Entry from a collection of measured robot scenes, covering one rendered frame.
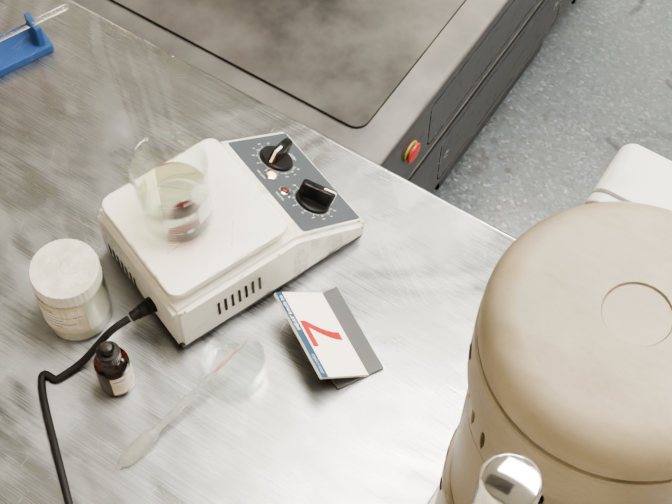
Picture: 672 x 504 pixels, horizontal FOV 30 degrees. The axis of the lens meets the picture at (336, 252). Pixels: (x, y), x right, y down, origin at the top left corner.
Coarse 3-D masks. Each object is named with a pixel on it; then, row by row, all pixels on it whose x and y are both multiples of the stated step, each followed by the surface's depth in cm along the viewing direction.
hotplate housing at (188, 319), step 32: (288, 224) 108; (352, 224) 112; (128, 256) 106; (256, 256) 106; (288, 256) 108; (320, 256) 112; (160, 288) 104; (224, 288) 105; (256, 288) 108; (192, 320) 105; (224, 320) 109
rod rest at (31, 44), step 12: (12, 36) 126; (24, 36) 126; (36, 36) 124; (0, 48) 125; (12, 48) 125; (24, 48) 125; (36, 48) 125; (48, 48) 125; (0, 60) 124; (12, 60) 124; (24, 60) 125; (0, 72) 124
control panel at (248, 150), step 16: (240, 144) 113; (256, 144) 114; (272, 144) 115; (256, 160) 112; (304, 160) 116; (256, 176) 111; (288, 176) 113; (304, 176) 114; (320, 176) 115; (272, 192) 110; (336, 192) 114; (288, 208) 109; (336, 208) 112; (304, 224) 109; (320, 224) 110
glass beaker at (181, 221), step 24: (144, 144) 100; (168, 144) 101; (192, 144) 101; (144, 168) 102; (144, 192) 97; (192, 192) 98; (144, 216) 102; (168, 216) 100; (192, 216) 101; (168, 240) 103; (192, 240) 104
